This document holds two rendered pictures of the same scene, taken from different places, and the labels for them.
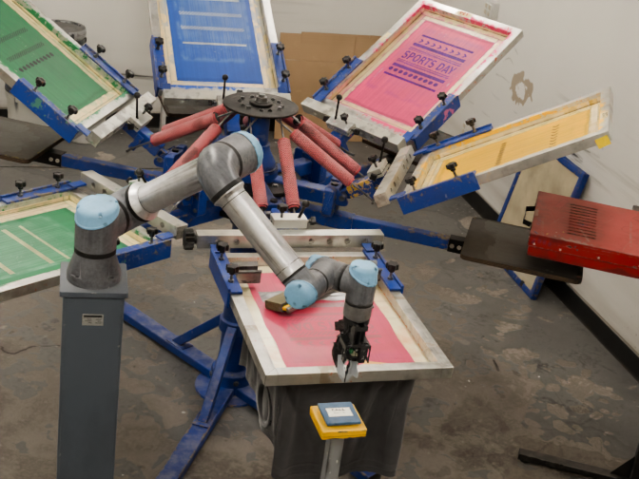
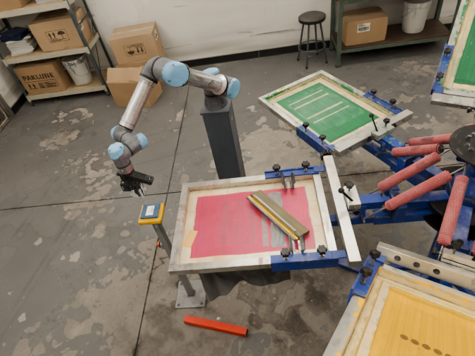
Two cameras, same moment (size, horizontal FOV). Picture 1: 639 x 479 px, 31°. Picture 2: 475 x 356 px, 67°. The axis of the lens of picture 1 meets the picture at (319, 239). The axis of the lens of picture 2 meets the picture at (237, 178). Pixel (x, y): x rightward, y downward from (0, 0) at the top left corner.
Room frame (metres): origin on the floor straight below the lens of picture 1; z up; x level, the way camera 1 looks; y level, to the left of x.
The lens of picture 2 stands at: (3.77, -1.10, 2.40)
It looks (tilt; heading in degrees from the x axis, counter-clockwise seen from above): 44 degrees down; 118
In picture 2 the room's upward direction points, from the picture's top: 12 degrees counter-clockwise
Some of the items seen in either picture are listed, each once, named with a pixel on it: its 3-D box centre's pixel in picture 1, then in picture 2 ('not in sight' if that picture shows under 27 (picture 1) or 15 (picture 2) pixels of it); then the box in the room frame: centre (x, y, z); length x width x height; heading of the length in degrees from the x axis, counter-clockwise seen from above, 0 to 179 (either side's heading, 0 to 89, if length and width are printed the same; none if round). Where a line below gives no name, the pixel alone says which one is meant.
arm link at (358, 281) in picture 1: (360, 282); (119, 155); (2.65, -0.12, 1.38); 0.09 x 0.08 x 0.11; 67
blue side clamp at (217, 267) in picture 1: (225, 277); (291, 175); (3.37, 0.29, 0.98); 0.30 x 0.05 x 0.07; 19
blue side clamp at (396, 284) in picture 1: (381, 275); (303, 260); (3.56, -0.23, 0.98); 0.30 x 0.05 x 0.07; 19
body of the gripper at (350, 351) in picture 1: (354, 337); (129, 179); (2.64, -0.13, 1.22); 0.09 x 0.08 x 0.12; 18
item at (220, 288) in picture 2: not in sight; (246, 277); (3.25, -0.26, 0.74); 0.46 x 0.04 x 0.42; 19
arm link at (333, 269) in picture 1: (324, 274); (133, 143); (2.67, -0.03, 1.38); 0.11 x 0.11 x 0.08; 67
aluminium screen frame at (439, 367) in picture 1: (324, 311); (250, 217); (3.24, -0.05, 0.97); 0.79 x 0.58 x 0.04; 19
